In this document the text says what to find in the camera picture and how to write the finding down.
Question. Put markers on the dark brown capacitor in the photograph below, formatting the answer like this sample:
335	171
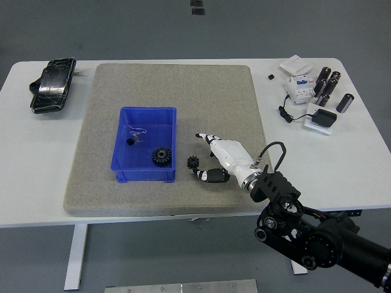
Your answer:
335	76
345	102
323	100
319	88
323	74
330	86

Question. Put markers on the white socket plate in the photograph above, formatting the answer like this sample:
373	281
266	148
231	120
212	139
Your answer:
314	126

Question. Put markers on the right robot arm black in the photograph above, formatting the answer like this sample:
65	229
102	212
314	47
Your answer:
330	247

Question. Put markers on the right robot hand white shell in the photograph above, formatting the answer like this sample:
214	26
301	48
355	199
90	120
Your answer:
232	155

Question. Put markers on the black power adapter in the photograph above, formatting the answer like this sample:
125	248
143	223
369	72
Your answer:
325	118

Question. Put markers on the white wall switch plate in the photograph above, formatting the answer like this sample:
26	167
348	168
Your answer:
294	64

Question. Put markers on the small black cube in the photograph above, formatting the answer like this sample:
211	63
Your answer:
270	76

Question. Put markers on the small black gear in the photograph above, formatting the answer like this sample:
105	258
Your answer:
192	161

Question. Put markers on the large black gear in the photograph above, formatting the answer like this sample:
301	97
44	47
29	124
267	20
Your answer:
161	156

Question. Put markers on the silver metal plate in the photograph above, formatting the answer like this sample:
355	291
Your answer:
183	287

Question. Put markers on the small black block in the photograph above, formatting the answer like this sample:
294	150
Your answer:
130	142

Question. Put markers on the blue plastic box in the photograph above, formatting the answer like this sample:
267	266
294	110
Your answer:
143	152

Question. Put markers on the dark floor cover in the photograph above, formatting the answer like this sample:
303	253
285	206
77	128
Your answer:
198	11
195	2

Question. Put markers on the white circuit breaker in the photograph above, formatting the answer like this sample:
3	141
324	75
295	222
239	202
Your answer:
299	90

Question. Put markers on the grey-brown mat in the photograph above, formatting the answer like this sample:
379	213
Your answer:
183	85

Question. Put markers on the white table leg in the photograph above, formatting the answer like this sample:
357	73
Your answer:
299	269
76	256

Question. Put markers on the black wrapped battery pack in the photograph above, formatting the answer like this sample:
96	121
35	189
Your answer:
53	85

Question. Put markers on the small clear plastic bag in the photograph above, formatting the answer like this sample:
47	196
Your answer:
138	136

